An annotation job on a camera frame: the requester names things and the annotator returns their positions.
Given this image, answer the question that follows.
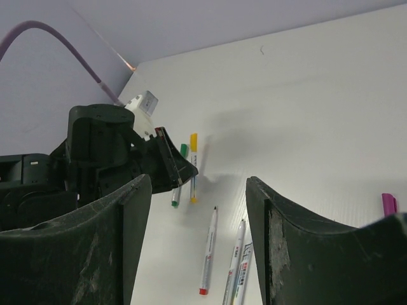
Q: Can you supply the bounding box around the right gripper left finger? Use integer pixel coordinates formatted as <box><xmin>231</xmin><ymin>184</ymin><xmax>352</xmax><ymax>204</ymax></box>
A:
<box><xmin>1</xmin><ymin>175</ymin><xmax>152</xmax><ymax>304</ymax></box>

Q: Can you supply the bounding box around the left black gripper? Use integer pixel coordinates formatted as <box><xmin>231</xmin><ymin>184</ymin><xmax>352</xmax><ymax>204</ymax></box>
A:
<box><xmin>128</xmin><ymin>127</ymin><xmax>198</xmax><ymax>194</ymax></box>

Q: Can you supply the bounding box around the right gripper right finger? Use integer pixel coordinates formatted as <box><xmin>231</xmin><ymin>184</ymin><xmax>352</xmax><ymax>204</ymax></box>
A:
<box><xmin>245</xmin><ymin>177</ymin><xmax>406</xmax><ymax>304</ymax></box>

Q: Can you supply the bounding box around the green pen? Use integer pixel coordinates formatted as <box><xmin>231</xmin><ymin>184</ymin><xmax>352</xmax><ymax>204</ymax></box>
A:
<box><xmin>170</xmin><ymin>143</ymin><xmax>189</xmax><ymax>210</ymax></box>

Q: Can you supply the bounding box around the yellow pen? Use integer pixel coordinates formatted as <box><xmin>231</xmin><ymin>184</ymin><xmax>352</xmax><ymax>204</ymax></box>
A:
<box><xmin>190</xmin><ymin>150</ymin><xmax>198</xmax><ymax>203</ymax></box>

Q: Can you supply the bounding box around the green pen cap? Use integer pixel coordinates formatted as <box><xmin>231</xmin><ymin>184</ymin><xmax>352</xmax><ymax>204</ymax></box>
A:
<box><xmin>180</xmin><ymin>143</ymin><xmax>189</xmax><ymax>158</ymax></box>

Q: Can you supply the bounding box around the yellow pen cap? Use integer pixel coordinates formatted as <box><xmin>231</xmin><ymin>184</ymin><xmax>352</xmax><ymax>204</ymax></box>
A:
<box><xmin>190</xmin><ymin>133</ymin><xmax>198</xmax><ymax>153</ymax></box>

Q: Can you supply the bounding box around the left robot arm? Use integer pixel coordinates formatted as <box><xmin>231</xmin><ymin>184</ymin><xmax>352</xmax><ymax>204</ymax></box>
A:
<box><xmin>1</xmin><ymin>104</ymin><xmax>198</xmax><ymax>231</ymax></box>

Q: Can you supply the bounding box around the blue tipped pen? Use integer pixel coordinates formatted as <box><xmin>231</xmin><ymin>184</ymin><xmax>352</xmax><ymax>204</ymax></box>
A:
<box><xmin>232</xmin><ymin>237</ymin><xmax>254</xmax><ymax>305</ymax></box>

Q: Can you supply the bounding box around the purple tipped pen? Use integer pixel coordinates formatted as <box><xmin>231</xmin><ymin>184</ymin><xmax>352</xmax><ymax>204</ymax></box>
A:
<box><xmin>222</xmin><ymin>219</ymin><xmax>246</xmax><ymax>305</ymax></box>

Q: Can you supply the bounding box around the red tipped pen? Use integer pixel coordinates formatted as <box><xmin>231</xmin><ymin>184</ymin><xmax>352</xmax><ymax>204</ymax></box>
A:
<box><xmin>198</xmin><ymin>207</ymin><xmax>218</xmax><ymax>295</ymax></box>

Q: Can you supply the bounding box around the purple pen cap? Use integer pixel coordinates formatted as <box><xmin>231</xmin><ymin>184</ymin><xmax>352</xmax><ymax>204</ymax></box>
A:
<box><xmin>382</xmin><ymin>193</ymin><xmax>398</xmax><ymax>217</ymax></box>

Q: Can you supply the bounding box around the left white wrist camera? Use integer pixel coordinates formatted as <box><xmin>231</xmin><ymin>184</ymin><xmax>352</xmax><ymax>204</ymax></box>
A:
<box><xmin>125</xmin><ymin>90</ymin><xmax>158</xmax><ymax>141</ymax></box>

